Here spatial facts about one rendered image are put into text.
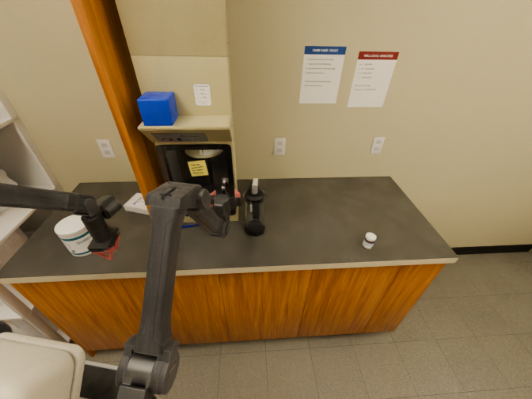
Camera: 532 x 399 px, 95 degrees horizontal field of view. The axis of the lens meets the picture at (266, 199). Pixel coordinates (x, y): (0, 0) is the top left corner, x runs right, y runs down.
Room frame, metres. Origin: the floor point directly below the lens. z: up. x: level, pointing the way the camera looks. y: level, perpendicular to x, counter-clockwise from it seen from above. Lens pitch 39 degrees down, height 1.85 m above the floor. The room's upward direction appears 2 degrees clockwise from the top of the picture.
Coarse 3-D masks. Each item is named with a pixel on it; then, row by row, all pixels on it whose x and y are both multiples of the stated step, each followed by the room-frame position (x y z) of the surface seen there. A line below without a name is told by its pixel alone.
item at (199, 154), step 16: (192, 144) 0.94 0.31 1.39; (208, 144) 0.94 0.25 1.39; (224, 144) 0.94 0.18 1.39; (176, 160) 0.92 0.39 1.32; (192, 160) 0.93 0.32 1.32; (208, 160) 0.93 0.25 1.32; (224, 160) 0.94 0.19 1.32; (176, 176) 0.92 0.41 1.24; (208, 176) 0.93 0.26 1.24; (224, 176) 0.94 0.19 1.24
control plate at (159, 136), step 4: (156, 136) 0.86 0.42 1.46; (160, 136) 0.86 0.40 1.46; (164, 136) 0.86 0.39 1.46; (168, 136) 0.86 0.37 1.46; (172, 136) 0.87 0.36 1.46; (176, 136) 0.87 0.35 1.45; (180, 136) 0.87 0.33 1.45; (184, 136) 0.87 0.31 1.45; (188, 136) 0.87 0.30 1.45; (192, 136) 0.87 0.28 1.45; (196, 136) 0.87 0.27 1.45; (200, 136) 0.88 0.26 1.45; (204, 136) 0.88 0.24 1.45; (160, 140) 0.89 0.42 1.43; (164, 140) 0.89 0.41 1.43; (168, 140) 0.89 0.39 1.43; (176, 140) 0.90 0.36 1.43; (184, 140) 0.90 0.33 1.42; (188, 140) 0.90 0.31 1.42; (192, 140) 0.90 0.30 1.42; (196, 140) 0.90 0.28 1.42; (200, 140) 0.91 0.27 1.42; (204, 140) 0.91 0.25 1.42
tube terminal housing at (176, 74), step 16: (144, 64) 0.93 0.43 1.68; (160, 64) 0.94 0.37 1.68; (176, 64) 0.94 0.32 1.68; (192, 64) 0.95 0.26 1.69; (208, 64) 0.95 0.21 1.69; (224, 64) 0.95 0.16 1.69; (144, 80) 0.93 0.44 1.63; (160, 80) 0.93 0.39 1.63; (176, 80) 0.94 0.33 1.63; (192, 80) 0.94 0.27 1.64; (208, 80) 0.95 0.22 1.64; (224, 80) 0.95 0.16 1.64; (176, 96) 0.94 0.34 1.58; (192, 96) 0.94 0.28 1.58; (224, 96) 0.95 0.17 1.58; (192, 112) 0.94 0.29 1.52; (208, 112) 0.95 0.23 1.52; (224, 112) 0.95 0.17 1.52; (160, 144) 0.93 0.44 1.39; (176, 144) 0.94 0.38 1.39
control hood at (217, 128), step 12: (180, 120) 0.88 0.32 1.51; (192, 120) 0.89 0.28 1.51; (204, 120) 0.89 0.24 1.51; (216, 120) 0.89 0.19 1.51; (228, 120) 0.90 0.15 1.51; (144, 132) 0.83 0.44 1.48; (156, 132) 0.84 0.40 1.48; (168, 132) 0.84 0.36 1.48; (180, 132) 0.84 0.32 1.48; (192, 132) 0.85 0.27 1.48; (204, 132) 0.85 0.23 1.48; (216, 132) 0.86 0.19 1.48; (228, 132) 0.86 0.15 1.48
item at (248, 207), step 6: (264, 192) 0.91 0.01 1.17; (264, 198) 0.87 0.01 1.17; (246, 204) 0.87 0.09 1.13; (252, 204) 0.85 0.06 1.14; (258, 204) 0.85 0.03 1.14; (246, 210) 0.87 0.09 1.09; (252, 210) 0.85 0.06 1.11; (258, 210) 0.85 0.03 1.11; (246, 216) 0.87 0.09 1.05; (252, 216) 0.85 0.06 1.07; (258, 216) 0.85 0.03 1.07; (246, 222) 0.87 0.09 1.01; (252, 222) 0.85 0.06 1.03; (258, 222) 0.85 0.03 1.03; (252, 228) 0.85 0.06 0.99; (258, 228) 0.85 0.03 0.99
